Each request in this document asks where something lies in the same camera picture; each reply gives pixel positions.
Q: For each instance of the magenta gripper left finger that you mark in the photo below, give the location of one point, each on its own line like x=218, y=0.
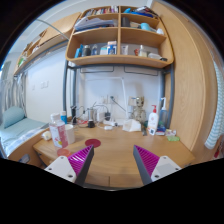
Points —
x=73, y=168

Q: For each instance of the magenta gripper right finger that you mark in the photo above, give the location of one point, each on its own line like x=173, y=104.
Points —
x=152, y=167

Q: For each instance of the pink round coaster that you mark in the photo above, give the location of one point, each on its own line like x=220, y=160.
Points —
x=63, y=152

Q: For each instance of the dark red round coaster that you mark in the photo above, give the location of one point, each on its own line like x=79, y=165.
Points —
x=95, y=142

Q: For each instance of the green small object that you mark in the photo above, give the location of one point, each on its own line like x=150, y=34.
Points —
x=173, y=138

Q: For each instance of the white mug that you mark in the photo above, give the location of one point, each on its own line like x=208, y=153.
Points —
x=70, y=133

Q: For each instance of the clear bottle pink label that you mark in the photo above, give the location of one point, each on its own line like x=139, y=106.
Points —
x=58, y=132

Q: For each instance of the white tape roll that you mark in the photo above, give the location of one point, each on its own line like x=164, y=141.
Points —
x=46, y=135

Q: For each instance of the black round object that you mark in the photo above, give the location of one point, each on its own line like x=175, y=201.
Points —
x=91, y=124

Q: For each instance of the white red pump bottle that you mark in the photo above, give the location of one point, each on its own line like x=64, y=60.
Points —
x=153, y=122

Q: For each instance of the clear pump bottle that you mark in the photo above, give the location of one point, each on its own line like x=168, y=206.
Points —
x=163, y=115

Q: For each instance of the groot figurine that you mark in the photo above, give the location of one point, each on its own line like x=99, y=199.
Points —
x=139, y=113

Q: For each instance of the white power strip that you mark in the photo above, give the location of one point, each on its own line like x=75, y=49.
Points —
x=111, y=123

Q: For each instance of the steel cup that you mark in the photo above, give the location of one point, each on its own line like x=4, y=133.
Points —
x=90, y=114

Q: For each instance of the bed with green bedding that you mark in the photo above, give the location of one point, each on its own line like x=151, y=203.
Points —
x=15, y=135

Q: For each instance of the green pillow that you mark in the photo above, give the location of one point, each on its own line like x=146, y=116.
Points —
x=12, y=115

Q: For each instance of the blue bottle on shelf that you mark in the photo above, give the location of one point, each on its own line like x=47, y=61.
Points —
x=79, y=51

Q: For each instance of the dark jar on shelf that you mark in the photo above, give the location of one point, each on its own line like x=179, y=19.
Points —
x=86, y=51

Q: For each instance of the wooden wardrobe side panel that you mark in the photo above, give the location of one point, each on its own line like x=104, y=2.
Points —
x=195, y=96

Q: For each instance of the white blue box on shelf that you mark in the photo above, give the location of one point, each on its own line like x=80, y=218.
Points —
x=112, y=48

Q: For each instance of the teal cup on shelf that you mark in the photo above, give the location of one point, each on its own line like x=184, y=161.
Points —
x=145, y=26

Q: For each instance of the stack of papers on shelf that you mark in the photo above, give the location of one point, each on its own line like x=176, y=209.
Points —
x=86, y=23

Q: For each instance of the wooden wall shelf unit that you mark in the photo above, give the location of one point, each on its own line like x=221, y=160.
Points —
x=134, y=45

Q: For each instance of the upper wooden bunk rail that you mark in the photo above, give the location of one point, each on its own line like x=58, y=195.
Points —
x=56, y=33

